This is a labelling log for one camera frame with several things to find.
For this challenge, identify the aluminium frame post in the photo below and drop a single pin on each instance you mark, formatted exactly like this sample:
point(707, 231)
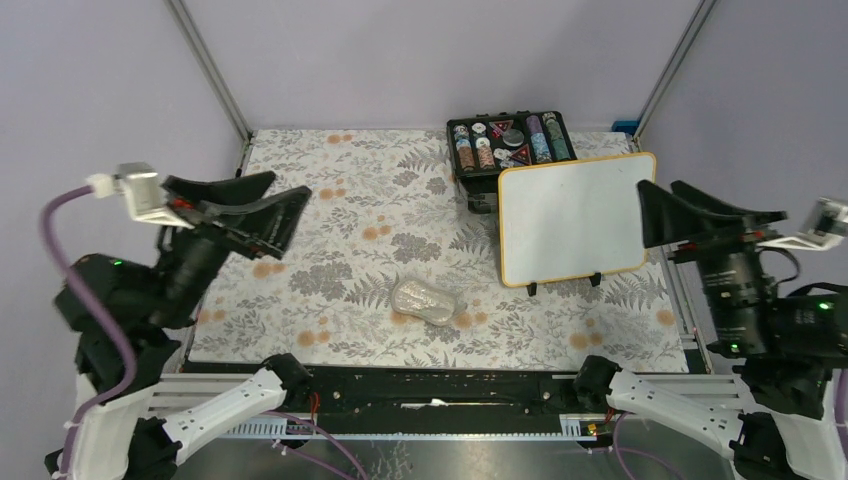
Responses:
point(679, 54)
point(194, 39)

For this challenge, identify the blue clamp block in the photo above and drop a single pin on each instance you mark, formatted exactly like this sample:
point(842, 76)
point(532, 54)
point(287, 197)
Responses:
point(628, 127)

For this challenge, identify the right aluminium frame post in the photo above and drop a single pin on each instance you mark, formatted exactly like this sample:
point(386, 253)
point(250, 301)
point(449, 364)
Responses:
point(679, 54)

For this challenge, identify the yellow framed whiteboard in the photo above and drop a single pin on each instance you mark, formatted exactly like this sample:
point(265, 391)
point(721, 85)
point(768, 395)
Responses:
point(573, 219)

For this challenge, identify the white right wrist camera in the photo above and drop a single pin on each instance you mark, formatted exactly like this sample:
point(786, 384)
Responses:
point(824, 228)

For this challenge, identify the black poker chip case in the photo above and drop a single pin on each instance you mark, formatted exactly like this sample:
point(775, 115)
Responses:
point(483, 146)

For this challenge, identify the grey round dealer button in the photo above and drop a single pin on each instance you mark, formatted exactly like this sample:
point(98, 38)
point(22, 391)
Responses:
point(513, 137)

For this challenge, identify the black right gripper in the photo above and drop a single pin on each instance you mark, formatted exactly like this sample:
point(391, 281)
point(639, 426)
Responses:
point(694, 215)

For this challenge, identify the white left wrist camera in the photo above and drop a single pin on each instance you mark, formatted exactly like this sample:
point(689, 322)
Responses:
point(138, 184)

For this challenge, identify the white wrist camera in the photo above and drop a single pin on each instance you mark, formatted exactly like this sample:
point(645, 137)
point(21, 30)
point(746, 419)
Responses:
point(824, 228)
point(138, 184)

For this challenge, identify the floral patterned table mat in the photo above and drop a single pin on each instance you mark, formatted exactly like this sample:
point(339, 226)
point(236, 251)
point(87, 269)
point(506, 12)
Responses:
point(386, 206)

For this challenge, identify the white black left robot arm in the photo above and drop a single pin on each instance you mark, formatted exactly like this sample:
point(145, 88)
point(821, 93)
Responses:
point(123, 313)

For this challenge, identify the left aluminium frame post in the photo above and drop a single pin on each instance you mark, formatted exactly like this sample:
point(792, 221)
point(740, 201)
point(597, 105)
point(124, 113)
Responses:
point(194, 39)

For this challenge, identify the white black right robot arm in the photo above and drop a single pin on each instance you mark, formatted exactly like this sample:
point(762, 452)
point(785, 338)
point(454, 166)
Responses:
point(790, 351)

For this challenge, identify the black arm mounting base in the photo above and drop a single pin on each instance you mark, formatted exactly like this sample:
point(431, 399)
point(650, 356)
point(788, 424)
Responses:
point(391, 401)

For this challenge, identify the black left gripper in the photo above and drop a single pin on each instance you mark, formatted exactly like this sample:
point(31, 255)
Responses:
point(258, 222)

